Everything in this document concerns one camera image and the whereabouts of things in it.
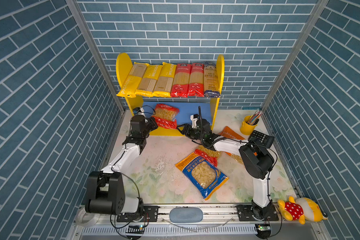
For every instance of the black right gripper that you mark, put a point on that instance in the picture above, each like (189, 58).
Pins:
(187, 127)

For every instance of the coloured pens in cup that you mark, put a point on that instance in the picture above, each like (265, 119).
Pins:
(252, 120)

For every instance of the red fusilli bag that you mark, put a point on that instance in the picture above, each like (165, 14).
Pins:
(209, 155)
(165, 116)

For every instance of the yellow shelf pink blue boards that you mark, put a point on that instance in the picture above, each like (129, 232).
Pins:
(187, 107)

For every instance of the grey oval pad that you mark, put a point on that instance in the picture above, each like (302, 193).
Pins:
(186, 215)

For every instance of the clear tape roll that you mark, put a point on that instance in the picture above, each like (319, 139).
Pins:
(85, 219)

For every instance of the blue macaroni bag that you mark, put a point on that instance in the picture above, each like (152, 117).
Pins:
(205, 176)

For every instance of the yellow pen cup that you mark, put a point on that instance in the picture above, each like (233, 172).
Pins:
(247, 129)

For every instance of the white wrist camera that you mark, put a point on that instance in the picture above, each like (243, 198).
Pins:
(139, 111)
(194, 120)

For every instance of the red spaghetti bag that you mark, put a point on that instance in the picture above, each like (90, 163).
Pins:
(181, 81)
(196, 82)

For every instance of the yellow spaghetti bag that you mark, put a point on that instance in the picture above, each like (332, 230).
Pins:
(149, 81)
(133, 80)
(165, 81)

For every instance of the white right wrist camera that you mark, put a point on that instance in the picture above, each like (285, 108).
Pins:
(194, 120)

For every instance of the black calculator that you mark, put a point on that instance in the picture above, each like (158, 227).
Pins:
(266, 140)

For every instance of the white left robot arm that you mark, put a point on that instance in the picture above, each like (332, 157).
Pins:
(105, 188)

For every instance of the orange pasta bag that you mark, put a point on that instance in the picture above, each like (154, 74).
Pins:
(229, 133)

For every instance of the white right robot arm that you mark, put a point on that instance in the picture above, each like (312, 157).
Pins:
(256, 158)

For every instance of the yellow plush toy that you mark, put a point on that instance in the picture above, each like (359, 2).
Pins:
(301, 210)

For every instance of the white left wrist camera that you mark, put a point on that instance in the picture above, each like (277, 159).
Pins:
(139, 111)

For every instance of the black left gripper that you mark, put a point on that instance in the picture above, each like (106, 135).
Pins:
(150, 120)

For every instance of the blue Moli spaghetti bag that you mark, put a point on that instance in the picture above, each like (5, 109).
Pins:
(211, 82)

